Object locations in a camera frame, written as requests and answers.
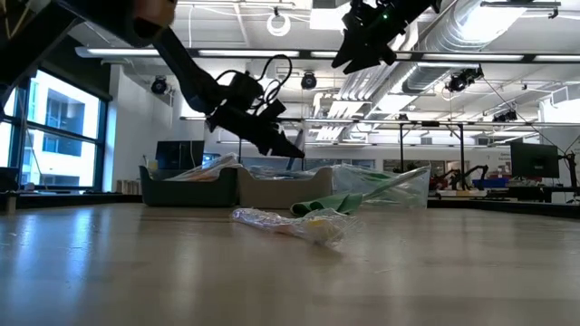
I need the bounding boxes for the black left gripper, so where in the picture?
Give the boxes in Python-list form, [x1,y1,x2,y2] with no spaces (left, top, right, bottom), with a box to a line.
[206,100,305,159]

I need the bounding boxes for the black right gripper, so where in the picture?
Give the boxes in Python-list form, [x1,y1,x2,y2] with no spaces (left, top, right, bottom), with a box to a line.
[331,0,409,76]

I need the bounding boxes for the beige plastic bin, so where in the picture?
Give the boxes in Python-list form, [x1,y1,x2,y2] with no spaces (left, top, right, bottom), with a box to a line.
[237,167,335,209]

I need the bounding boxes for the long ceiling light bar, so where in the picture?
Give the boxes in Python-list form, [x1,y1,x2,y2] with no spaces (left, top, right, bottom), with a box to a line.
[74,44,580,63]

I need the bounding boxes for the dark green plastic bin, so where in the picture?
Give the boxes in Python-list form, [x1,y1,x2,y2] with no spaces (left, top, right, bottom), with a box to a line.
[139,165,240,208]

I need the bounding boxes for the black computer monitor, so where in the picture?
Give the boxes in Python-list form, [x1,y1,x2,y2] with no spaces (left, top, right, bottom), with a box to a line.
[510,141,560,179]
[155,139,206,171]

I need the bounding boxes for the clear plastic bin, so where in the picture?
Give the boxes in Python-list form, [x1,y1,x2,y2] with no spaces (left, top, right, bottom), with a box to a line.
[332,163,431,209]

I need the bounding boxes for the small brown boxes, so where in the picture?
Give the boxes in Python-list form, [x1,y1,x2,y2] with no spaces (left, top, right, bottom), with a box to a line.
[115,179,142,196]

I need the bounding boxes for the background black robot arms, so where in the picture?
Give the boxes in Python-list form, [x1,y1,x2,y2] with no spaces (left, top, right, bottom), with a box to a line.
[429,165,490,191]

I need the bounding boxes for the blue storage bin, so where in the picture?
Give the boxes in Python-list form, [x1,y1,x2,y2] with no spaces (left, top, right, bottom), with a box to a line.
[471,177,512,189]

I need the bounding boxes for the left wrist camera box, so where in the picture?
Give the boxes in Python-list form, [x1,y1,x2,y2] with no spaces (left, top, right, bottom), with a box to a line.
[230,71,265,110]

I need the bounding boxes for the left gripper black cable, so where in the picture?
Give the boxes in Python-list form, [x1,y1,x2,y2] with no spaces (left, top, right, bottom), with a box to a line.
[216,53,294,117]

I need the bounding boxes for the round silver ventilation duct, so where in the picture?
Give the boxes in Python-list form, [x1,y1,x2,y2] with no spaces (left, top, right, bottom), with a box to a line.
[401,0,527,94]

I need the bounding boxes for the white ring light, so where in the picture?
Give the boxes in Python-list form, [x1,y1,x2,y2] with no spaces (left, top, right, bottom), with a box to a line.
[266,12,292,38]

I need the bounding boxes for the dark window frame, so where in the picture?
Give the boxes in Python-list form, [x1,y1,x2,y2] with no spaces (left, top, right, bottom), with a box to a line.
[0,62,113,192]

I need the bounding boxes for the yellow cable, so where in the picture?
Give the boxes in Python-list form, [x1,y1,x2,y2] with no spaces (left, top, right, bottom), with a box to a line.
[0,0,33,42]

